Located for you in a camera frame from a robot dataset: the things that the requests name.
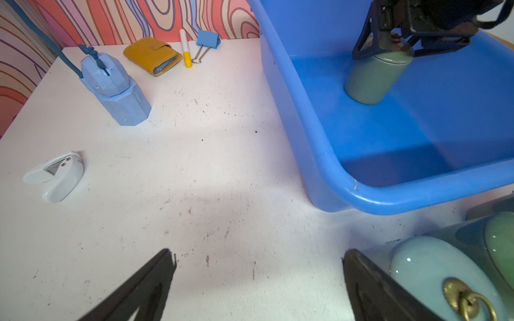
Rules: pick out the white marker pen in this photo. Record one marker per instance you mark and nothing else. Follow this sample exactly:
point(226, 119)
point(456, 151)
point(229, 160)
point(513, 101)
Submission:
point(185, 47)

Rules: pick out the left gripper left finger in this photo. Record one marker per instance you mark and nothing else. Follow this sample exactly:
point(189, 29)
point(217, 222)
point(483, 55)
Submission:
point(143, 296)

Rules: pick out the blue plastic basket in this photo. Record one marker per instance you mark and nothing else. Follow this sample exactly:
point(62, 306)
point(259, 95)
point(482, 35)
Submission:
point(444, 131)

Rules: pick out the yellow sticky note pad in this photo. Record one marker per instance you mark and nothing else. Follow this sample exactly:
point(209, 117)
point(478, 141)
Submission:
point(154, 56)

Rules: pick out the blue binder clip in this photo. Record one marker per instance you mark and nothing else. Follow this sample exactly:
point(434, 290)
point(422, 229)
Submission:
point(206, 41)

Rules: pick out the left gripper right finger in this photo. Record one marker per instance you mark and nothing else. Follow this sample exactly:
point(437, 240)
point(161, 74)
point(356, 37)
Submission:
point(374, 295)

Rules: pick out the olive green tea canister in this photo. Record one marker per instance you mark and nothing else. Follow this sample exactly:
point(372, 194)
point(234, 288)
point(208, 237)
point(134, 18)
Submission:
point(373, 77)

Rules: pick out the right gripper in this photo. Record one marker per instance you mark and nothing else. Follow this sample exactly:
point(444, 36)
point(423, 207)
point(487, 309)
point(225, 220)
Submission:
point(440, 27)

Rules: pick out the small white object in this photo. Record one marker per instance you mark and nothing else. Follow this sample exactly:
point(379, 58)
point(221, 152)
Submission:
point(63, 173)

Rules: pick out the grey-blue tea canister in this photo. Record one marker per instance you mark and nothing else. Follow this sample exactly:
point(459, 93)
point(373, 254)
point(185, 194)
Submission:
point(422, 264)

